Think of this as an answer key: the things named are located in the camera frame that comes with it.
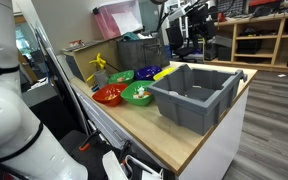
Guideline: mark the grey plastic tub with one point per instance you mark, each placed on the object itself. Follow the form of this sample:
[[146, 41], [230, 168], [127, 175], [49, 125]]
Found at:
[[196, 98]]

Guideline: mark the orange handled black clamp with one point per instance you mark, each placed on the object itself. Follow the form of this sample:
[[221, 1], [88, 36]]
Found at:
[[86, 142]]

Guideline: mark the grey metal cylinder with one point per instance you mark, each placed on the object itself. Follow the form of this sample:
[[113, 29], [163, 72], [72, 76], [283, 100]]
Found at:
[[101, 78]]

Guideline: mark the wooden box with dark panel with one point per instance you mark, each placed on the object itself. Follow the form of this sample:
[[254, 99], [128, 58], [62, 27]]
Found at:
[[82, 55]]

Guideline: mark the red bowl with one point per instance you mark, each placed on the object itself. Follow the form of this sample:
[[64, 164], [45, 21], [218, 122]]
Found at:
[[110, 95]]

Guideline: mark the wooden shelf unit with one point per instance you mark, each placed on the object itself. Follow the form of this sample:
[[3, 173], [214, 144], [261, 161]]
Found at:
[[271, 30]]

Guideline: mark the large green bowl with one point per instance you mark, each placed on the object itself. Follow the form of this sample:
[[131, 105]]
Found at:
[[137, 93]]

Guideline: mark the black office chair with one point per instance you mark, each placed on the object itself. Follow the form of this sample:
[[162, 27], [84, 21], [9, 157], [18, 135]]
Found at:
[[176, 43]]

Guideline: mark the purple bowl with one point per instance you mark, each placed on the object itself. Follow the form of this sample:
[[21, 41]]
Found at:
[[147, 73]]

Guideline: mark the dark grey mesh bin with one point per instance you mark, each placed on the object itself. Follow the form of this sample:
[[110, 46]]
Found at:
[[138, 54]]

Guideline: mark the pink plastic storage box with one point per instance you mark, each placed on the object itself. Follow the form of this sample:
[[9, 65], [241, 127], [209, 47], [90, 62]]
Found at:
[[118, 17]]

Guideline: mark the small green bowl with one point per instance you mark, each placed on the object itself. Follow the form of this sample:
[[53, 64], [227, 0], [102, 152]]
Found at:
[[122, 77]]

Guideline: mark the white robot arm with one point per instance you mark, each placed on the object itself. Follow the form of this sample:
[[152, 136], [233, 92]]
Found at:
[[28, 150]]

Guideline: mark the yellow bowl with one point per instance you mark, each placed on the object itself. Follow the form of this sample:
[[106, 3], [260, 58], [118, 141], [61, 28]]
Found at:
[[163, 73]]

